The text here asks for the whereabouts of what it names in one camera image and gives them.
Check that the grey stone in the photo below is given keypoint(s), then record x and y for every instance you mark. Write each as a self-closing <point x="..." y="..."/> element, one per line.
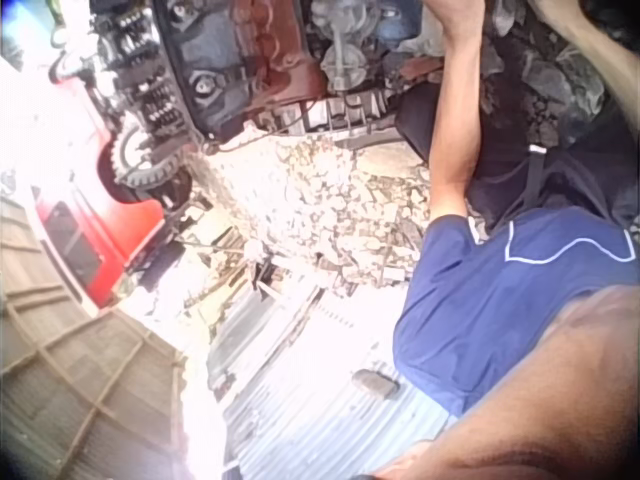
<point x="375" y="384"/>

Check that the red car body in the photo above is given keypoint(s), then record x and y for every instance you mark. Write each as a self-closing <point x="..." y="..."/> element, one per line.
<point x="100" y="235"/>

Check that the woven bamboo fence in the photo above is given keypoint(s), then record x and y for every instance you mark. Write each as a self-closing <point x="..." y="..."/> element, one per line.
<point x="65" y="360"/>

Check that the heap of grey rocks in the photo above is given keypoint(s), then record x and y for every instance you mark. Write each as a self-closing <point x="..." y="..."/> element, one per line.
<point x="545" y="85"/>

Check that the person's legs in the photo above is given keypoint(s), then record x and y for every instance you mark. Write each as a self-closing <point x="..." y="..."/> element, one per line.
<point x="565" y="175"/>

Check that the black car front grille frame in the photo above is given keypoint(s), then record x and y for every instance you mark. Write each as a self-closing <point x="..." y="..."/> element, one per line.
<point x="340" y="112"/>

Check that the grey and red car engine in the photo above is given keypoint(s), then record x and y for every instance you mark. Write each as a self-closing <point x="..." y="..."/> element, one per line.
<point x="235" y="55"/>

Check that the grey plastic reservoir cap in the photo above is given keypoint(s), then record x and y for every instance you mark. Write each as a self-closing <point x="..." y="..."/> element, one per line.
<point x="342" y="62"/>

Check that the person's left hand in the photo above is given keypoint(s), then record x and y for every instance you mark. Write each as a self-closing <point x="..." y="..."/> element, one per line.
<point x="462" y="14"/>

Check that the corrugated metal sheets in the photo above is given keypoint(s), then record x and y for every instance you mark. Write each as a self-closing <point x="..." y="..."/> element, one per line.
<point x="310" y="400"/>

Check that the black engine bay fuse box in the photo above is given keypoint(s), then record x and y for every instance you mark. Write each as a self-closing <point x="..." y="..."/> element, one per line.
<point x="150" y="85"/>

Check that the grey toothed wheel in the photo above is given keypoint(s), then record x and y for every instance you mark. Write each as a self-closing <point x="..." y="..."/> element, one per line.
<point x="145" y="170"/>

